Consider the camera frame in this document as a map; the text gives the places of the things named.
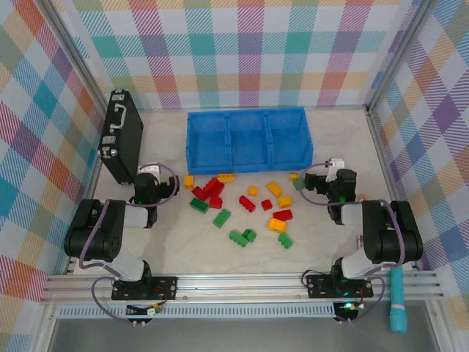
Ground white slotted cable duct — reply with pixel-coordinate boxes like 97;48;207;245
57;306;337;320

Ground aluminium mounting rail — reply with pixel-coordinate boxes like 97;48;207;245
39;273;443;305

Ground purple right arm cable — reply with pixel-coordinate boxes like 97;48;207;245
299;163;405;326

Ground aluminium frame beam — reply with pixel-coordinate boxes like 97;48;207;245
65;106;113;276
365;105;421;272

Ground teal cylindrical tool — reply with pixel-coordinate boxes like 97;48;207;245
389;265;408;334

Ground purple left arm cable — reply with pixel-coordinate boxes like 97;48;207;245
78;163;181;324

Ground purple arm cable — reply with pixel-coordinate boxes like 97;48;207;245
78;163;181;324
299;163;405;326

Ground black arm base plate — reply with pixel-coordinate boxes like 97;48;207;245
305;274;375;299
111;275;180;302

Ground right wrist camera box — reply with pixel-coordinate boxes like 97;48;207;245
325;157;346;183

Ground aluminium frame post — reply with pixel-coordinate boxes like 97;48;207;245
43;0;111;111
366;0;437;111

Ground black briefcase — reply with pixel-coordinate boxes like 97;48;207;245
97;89;144;186

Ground small wiring connector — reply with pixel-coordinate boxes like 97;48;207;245
126;302;164;328
333;300;367;326

